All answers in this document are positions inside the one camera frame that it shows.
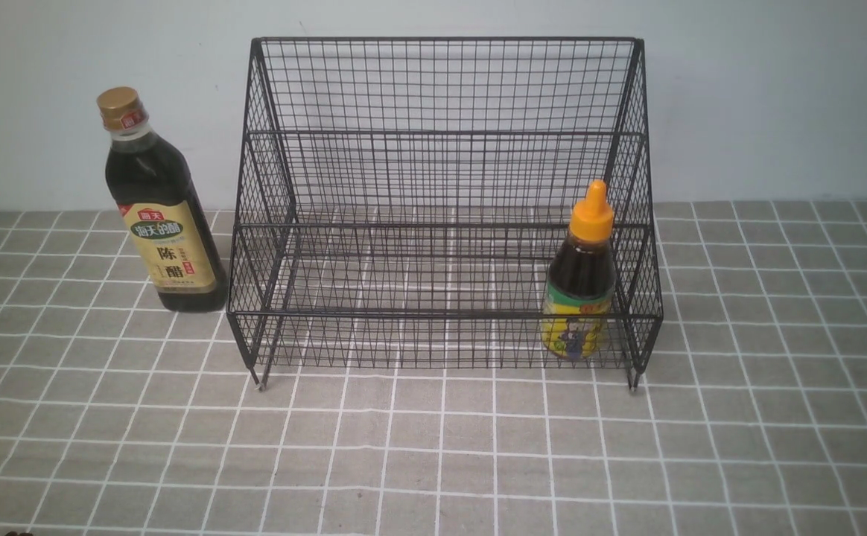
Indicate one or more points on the dark vinegar bottle gold label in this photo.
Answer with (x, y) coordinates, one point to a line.
(151, 184)

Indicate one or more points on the sauce bottle with orange cap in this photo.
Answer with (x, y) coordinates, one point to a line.
(580, 280)

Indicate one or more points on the grey checkered tablecloth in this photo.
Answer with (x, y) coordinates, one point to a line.
(118, 417)

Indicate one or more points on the black wire mesh shelf rack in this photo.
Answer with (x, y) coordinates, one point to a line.
(400, 200)

